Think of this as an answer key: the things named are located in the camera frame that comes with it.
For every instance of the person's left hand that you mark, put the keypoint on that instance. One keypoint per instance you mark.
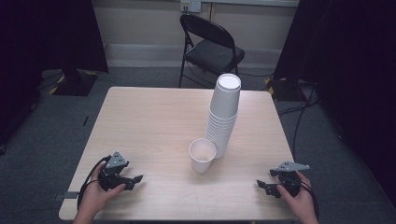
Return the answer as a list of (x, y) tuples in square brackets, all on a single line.
[(96, 199)]

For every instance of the black folding chair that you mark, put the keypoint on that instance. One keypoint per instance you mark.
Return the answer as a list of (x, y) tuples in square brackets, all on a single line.
[(211, 53)]

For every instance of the white wall socket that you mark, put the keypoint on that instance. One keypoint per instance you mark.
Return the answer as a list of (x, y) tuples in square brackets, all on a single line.
[(190, 5)]

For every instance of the black curtain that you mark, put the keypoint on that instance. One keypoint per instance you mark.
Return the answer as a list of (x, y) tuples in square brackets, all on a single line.
[(37, 56), (351, 77)]

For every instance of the stack of white paper cups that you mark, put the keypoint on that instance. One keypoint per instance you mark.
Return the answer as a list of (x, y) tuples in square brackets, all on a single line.
[(224, 105)]

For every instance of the single white paper cup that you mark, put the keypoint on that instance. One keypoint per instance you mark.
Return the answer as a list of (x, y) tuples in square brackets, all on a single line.
[(201, 161)]

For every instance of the grey tape strip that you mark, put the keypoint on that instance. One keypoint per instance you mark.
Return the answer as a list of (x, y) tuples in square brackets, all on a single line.
[(71, 195)]

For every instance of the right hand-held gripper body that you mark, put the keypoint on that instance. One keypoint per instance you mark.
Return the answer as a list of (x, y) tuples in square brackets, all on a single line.
[(291, 180)]

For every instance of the black stand base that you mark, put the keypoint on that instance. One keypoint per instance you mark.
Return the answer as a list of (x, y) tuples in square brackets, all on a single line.
[(74, 84), (285, 90)]

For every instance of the person's right hand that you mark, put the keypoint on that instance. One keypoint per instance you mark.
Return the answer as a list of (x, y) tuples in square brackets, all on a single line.
[(300, 202)]

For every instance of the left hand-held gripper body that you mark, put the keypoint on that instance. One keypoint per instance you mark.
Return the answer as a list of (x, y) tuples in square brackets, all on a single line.
[(110, 177)]

